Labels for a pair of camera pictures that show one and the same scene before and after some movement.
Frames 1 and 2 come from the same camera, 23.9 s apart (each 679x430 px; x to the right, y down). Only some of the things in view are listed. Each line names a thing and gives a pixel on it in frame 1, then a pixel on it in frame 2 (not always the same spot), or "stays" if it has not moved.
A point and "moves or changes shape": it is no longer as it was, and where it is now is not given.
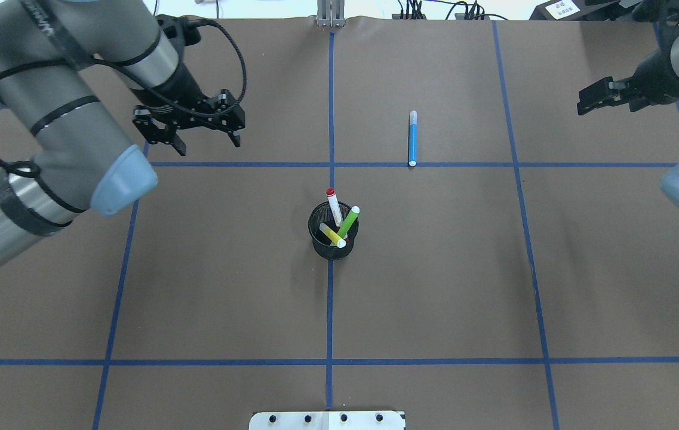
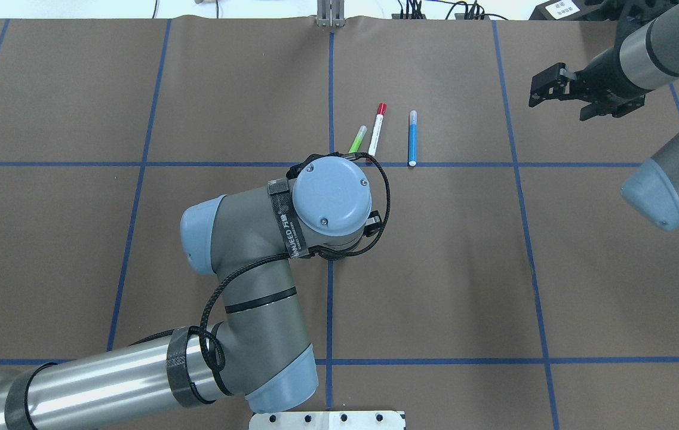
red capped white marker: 334,207 moves or changes shape
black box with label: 561,10 stays
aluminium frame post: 331,13 stays
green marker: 347,224 moves or changes shape
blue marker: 412,138 stays
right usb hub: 461,16 stays
